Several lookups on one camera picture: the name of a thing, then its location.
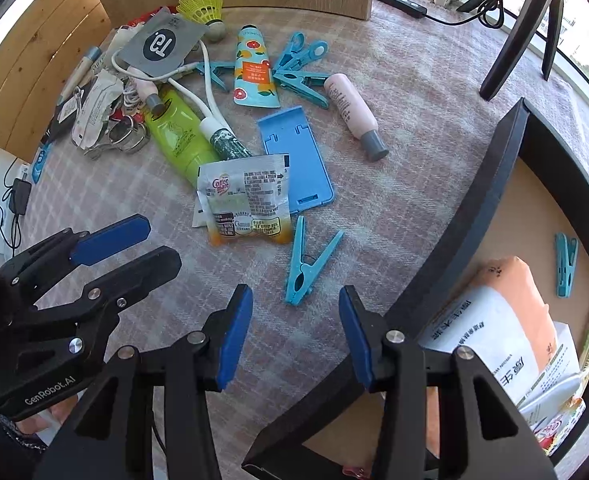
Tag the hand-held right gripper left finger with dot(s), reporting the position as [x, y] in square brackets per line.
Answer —
[234, 340]

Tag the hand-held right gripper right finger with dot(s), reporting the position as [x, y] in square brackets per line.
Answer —
[357, 340]

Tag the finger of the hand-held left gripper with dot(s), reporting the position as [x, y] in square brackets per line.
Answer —
[139, 275]
[109, 240]

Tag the light blue clothespin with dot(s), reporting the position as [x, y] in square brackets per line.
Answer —
[566, 265]
[302, 272]

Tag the black wet wipes pack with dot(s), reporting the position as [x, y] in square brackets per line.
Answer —
[59, 132]

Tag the coffee creamer packet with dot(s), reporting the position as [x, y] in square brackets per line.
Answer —
[247, 195]

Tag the black container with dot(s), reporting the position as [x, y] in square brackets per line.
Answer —
[474, 185]

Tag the person's left hand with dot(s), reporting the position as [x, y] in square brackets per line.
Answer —
[44, 417]

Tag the black charger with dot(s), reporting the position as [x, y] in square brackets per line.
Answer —
[22, 195]

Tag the blue sachet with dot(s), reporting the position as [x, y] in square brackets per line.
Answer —
[42, 162]

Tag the white paper packet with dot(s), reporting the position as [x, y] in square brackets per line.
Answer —
[94, 110]

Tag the orange and white pack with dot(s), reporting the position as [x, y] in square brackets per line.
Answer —
[499, 320]

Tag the dark green printed tube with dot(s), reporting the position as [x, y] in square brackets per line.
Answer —
[227, 142]

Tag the blue phone stand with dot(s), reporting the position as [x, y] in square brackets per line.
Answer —
[297, 165]

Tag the teal clothespin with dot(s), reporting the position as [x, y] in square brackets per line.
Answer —
[302, 87]
[217, 75]

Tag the white tissue pack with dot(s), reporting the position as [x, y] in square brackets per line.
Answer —
[549, 397]

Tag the grey square packet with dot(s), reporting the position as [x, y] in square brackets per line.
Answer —
[162, 42]

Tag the red packet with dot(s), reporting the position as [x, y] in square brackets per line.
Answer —
[139, 21]

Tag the orange fruit print tube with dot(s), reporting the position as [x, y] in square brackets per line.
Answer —
[254, 70]

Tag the pink bottle grey cap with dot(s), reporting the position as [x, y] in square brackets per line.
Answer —
[352, 110]

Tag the pink plaid tablecloth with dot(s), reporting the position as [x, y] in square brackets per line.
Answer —
[424, 110]

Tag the yellow shuttlecock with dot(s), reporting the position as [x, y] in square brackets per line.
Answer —
[202, 7]

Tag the black power strip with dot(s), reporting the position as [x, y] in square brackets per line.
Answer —
[399, 2]

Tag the black tripod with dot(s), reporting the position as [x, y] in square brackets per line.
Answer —
[514, 35]

